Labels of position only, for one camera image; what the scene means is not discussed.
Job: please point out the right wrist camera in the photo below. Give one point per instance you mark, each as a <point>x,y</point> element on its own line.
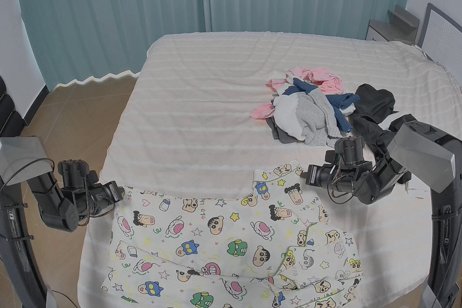
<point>314,175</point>

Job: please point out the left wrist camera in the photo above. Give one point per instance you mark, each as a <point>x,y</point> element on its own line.
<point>116,193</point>

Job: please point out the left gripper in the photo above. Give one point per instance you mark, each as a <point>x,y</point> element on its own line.
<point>99,200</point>

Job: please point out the pile of clothes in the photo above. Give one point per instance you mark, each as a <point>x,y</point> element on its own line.
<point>306,111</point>

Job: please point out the bed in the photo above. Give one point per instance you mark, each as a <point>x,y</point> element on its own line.
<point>216,100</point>

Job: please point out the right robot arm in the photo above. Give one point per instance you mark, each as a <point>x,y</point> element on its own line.
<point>422,155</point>

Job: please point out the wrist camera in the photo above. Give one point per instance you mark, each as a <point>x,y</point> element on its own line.
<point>314,175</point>
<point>116,193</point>

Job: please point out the grey bedside table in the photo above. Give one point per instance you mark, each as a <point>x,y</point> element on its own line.
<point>391,28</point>

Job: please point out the black padded chair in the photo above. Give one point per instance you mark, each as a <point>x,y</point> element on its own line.
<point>10,108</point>

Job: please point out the black garment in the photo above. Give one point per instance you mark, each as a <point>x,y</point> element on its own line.
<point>375,100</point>

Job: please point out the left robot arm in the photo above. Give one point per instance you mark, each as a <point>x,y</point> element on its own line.
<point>54,205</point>

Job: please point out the white printed pyjama top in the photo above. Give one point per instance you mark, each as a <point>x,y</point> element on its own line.
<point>216,234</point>

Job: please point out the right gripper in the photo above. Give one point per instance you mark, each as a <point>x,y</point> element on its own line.
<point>330,176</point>

